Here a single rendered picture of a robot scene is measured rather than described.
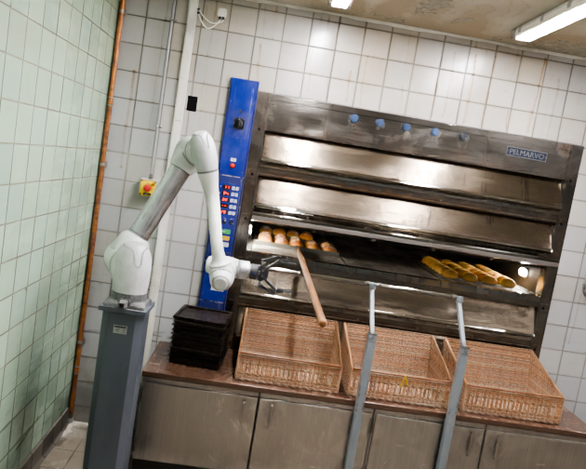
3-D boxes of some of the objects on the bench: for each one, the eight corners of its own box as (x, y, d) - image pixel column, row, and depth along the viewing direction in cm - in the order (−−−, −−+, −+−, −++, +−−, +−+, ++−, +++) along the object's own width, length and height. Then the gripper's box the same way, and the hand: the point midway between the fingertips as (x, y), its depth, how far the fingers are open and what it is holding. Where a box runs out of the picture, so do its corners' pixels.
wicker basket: (237, 351, 367) (245, 306, 364) (330, 365, 370) (339, 320, 367) (232, 380, 319) (240, 328, 316) (339, 395, 322) (348, 344, 319)
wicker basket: (433, 380, 374) (443, 335, 371) (523, 392, 378) (532, 349, 375) (459, 412, 326) (470, 362, 323) (561, 426, 330) (572, 377, 327)
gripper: (253, 244, 300) (297, 251, 301) (246, 294, 303) (288, 301, 304) (253, 247, 292) (298, 254, 294) (245, 297, 295) (288, 304, 296)
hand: (290, 277), depth 299 cm, fingers open, 13 cm apart
